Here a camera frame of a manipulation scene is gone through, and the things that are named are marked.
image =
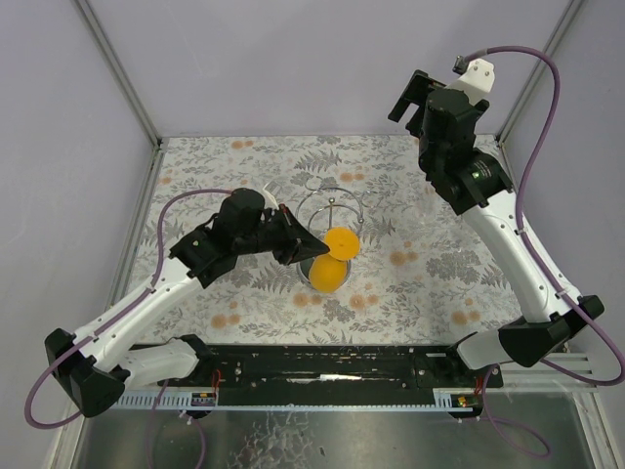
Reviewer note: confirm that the chrome wire wine glass rack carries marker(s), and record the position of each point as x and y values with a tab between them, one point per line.
328	206

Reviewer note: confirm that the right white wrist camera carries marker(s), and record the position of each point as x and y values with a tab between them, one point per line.
475	77

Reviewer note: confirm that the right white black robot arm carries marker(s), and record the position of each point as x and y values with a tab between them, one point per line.
478	189

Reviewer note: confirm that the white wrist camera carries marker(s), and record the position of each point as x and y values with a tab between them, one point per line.
270	191
475	77

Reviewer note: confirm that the clear wine glass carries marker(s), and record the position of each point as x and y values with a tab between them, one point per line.
426	209

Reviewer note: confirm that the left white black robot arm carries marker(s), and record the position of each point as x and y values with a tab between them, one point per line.
97	362

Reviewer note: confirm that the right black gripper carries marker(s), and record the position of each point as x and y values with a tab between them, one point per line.
417	96

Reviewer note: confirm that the orange plastic wine glass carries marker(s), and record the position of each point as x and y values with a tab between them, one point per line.
329	271

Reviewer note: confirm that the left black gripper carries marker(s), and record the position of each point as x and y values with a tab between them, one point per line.
281	236

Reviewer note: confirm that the white slotted cable duct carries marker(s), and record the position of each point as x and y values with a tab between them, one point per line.
301	398

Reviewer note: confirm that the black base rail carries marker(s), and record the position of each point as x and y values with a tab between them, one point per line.
354	367

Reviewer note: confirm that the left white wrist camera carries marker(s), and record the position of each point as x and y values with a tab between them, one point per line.
270	191

